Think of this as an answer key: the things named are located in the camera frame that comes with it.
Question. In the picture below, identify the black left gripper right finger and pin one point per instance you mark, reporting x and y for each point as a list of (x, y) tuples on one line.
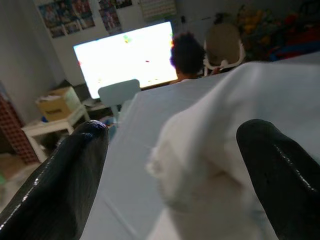
[(287, 190)]

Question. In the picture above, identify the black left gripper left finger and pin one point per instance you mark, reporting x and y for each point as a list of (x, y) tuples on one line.
[(55, 195)]

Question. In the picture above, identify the white t-shirt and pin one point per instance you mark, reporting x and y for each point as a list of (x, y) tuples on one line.
[(212, 150)]

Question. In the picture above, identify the white side table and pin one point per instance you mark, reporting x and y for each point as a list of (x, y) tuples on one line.
[(47, 128)]

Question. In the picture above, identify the red lattice panel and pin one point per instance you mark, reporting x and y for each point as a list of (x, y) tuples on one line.
[(15, 132)]

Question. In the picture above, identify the brown cardboard box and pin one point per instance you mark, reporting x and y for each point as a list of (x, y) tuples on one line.
[(56, 107)]

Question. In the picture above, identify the pale blue child chair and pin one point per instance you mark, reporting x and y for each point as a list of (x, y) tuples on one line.
[(118, 91)]

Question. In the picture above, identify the bright flat screen television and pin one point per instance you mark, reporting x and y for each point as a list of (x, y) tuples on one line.
[(125, 57)]

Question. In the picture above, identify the colourful toy pile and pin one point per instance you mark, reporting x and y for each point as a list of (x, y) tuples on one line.
[(275, 32)]

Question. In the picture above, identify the beige white baby seat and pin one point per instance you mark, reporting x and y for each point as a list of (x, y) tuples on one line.
[(222, 42)]

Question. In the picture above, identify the child with dark curly hair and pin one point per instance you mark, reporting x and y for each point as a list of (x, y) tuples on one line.
[(187, 55)]

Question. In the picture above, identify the colourful wall posters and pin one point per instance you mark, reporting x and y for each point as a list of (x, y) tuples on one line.
[(65, 15), (110, 17)]

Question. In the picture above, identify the pale wall chart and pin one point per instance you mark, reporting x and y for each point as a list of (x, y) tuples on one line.
[(157, 8)]

